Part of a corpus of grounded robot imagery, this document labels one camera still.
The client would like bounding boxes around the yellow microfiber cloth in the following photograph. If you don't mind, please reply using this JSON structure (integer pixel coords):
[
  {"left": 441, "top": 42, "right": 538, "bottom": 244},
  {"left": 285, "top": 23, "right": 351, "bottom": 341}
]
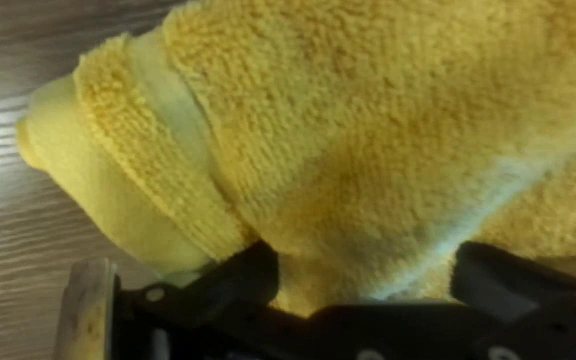
[{"left": 17, "top": 0, "right": 576, "bottom": 315}]

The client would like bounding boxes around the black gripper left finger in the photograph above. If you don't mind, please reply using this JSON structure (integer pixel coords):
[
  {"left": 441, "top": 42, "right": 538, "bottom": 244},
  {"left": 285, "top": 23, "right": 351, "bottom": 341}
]
[{"left": 114, "top": 240, "right": 281, "bottom": 322}]

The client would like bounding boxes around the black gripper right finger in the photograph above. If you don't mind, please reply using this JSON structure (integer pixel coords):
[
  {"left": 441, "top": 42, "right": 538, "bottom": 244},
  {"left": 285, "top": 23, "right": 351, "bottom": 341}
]
[{"left": 449, "top": 243, "right": 576, "bottom": 329}]

